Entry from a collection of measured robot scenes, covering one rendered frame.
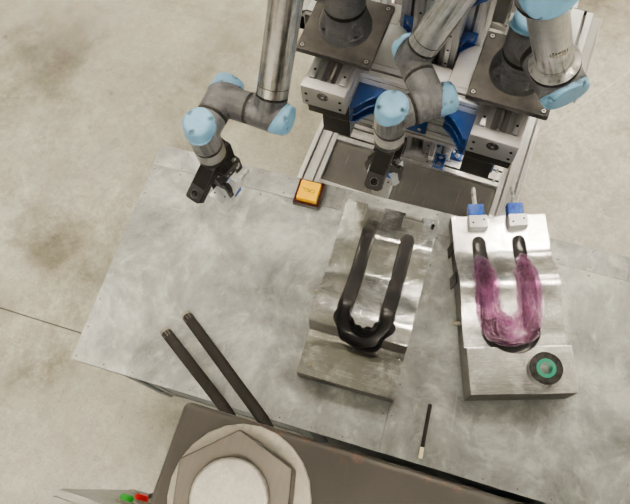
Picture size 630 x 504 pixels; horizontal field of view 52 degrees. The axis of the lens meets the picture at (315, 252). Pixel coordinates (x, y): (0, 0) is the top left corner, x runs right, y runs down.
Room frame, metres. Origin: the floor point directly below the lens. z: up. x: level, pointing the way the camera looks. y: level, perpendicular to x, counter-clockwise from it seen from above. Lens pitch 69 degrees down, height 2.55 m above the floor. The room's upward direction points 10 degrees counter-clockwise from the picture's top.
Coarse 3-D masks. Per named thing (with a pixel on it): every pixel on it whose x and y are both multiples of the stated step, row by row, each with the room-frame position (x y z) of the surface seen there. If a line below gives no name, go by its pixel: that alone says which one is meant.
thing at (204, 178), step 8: (200, 168) 0.82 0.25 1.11; (208, 168) 0.81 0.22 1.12; (216, 168) 0.80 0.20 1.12; (200, 176) 0.80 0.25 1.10; (208, 176) 0.79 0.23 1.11; (216, 176) 0.80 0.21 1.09; (192, 184) 0.79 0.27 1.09; (200, 184) 0.78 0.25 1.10; (208, 184) 0.78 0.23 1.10; (192, 192) 0.77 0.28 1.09; (200, 192) 0.77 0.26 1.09; (208, 192) 0.77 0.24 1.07; (192, 200) 0.76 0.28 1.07; (200, 200) 0.75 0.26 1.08
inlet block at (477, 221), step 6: (474, 192) 0.73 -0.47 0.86; (474, 198) 0.71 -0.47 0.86; (468, 204) 0.69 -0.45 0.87; (474, 204) 0.69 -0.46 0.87; (480, 204) 0.69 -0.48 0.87; (468, 210) 0.68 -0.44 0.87; (474, 210) 0.67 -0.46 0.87; (480, 210) 0.67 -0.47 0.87; (468, 216) 0.65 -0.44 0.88; (474, 216) 0.65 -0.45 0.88; (480, 216) 0.65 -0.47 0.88; (486, 216) 0.64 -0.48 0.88; (468, 222) 0.64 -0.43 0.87; (474, 222) 0.63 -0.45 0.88; (480, 222) 0.63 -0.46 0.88; (486, 222) 0.62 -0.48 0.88; (468, 228) 0.63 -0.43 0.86; (474, 228) 0.62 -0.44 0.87; (480, 228) 0.61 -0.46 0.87; (486, 228) 0.61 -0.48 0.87
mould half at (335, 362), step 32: (352, 224) 0.69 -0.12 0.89; (384, 224) 0.67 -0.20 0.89; (352, 256) 0.60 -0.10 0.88; (384, 256) 0.58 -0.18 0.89; (416, 256) 0.56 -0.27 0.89; (320, 288) 0.51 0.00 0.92; (384, 288) 0.49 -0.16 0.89; (416, 288) 0.48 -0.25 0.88; (320, 320) 0.42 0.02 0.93; (320, 352) 0.36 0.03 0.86; (352, 352) 0.34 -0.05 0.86; (384, 352) 0.33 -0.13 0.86; (352, 384) 0.26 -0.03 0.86; (384, 384) 0.25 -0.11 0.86
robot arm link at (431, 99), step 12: (420, 72) 0.86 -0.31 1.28; (432, 72) 0.86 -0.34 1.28; (408, 84) 0.86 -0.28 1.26; (420, 84) 0.84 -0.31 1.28; (432, 84) 0.83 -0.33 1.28; (444, 84) 0.82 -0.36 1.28; (420, 96) 0.80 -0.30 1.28; (432, 96) 0.80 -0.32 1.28; (444, 96) 0.79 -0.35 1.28; (456, 96) 0.79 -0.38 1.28; (420, 108) 0.78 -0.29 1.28; (432, 108) 0.77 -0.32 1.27; (444, 108) 0.77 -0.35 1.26; (456, 108) 0.77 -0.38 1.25; (420, 120) 0.76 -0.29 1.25
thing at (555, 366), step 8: (544, 352) 0.24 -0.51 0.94; (536, 360) 0.22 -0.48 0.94; (544, 360) 0.22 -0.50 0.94; (552, 360) 0.22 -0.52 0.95; (528, 368) 0.21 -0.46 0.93; (536, 368) 0.21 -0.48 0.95; (552, 368) 0.20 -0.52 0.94; (560, 368) 0.20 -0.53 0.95; (528, 376) 0.19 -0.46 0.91; (536, 376) 0.19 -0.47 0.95; (544, 376) 0.18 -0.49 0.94; (552, 376) 0.18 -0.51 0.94; (560, 376) 0.18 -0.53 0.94; (536, 384) 0.17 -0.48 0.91; (544, 384) 0.17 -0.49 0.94; (552, 384) 0.16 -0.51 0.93
